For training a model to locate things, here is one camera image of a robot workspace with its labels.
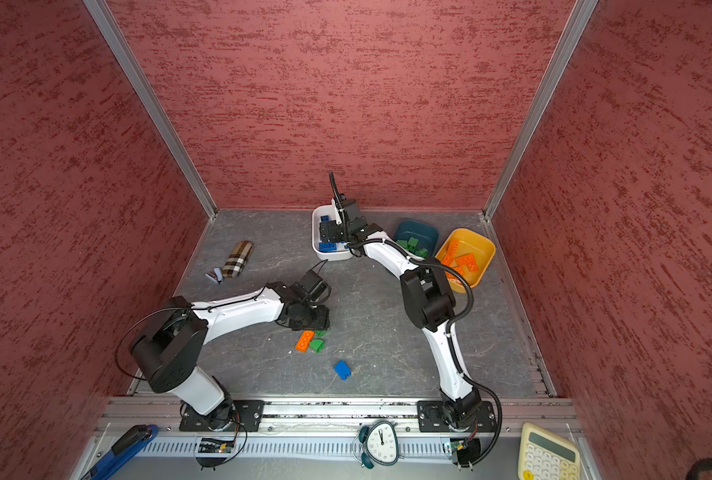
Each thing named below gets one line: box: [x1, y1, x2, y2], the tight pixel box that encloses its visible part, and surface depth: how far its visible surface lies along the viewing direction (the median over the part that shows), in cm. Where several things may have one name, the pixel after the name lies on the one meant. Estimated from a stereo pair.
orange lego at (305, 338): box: [295, 330, 315, 353], surface depth 89 cm
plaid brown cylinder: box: [222, 240, 254, 279], surface depth 105 cm
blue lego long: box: [319, 242, 337, 252], surface depth 109 cm
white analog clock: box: [358, 420, 404, 470], surface depth 68 cm
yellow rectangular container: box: [435, 228, 496, 294], surface depth 109 cm
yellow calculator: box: [518, 422, 581, 480], surface depth 69 cm
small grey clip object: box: [205, 267, 223, 285], surface depth 101 cm
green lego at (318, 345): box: [309, 339, 325, 354], surface depth 86 cm
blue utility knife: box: [80, 424, 159, 480], surface depth 68 cm
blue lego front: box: [333, 359, 351, 381], surface depth 85 cm
